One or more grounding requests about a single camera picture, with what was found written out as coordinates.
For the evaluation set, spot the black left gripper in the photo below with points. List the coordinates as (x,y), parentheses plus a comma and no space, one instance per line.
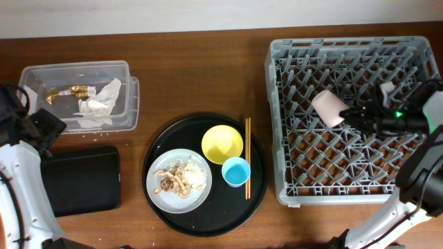
(50,124)

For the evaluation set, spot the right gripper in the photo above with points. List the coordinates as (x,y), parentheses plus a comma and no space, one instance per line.
(368,118)

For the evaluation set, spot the pink cup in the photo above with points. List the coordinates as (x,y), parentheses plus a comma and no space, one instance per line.
(328,106)

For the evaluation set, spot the gold coffee sachet wrapper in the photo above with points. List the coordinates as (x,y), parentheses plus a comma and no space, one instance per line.
(78,91)

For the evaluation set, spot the white tissue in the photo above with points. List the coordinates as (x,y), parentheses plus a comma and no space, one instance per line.
(98,108)

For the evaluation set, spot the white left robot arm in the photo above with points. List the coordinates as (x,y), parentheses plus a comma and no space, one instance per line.
(26,213)

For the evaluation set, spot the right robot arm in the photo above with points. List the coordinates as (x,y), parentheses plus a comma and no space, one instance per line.
(418,194)

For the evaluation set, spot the clear plastic waste bin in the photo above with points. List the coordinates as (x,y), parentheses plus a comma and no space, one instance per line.
(39,81)

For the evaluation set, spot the grey dishwasher rack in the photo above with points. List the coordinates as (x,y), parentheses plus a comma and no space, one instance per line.
(318,165)

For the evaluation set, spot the black rectangular tray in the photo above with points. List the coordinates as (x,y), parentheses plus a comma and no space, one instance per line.
(82,181)

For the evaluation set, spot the left wooden chopstick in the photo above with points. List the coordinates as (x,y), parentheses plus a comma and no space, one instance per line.
(246,154)

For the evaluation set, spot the wooden chopstick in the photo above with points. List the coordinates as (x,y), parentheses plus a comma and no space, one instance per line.
(248,139)
(246,154)

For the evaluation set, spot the right wooden chopstick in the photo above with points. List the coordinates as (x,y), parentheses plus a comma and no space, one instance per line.
(248,139)

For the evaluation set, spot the blue cup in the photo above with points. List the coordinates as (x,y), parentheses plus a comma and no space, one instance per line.
(236,171)

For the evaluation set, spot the grey plate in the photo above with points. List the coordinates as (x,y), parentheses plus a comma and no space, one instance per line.
(168,201)

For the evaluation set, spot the yellow bowl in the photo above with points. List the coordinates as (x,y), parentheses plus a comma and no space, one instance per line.
(220,143)

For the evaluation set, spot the food scraps on plate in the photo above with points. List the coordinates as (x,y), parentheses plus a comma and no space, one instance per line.
(182,177)

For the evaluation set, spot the round black serving tray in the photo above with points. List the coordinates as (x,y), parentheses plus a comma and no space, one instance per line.
(225,208)

